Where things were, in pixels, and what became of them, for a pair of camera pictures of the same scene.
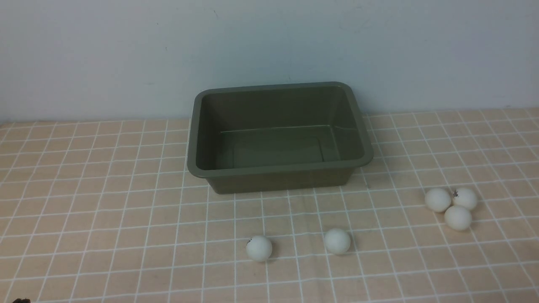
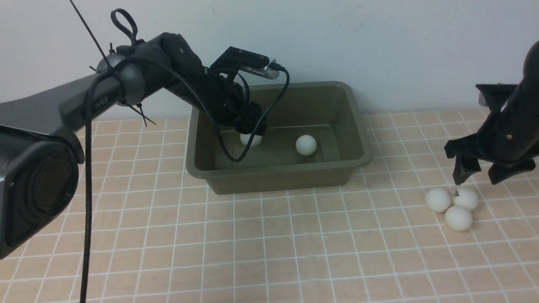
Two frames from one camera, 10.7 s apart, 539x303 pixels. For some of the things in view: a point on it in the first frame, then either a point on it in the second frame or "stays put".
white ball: [337, 241] → [306, 145]
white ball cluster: [438, 200] stays put
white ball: [259, 248] → [245, 138]
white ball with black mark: [465, 197] stays put
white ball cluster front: [458, 218] stays put
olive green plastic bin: [274, 137] stays put
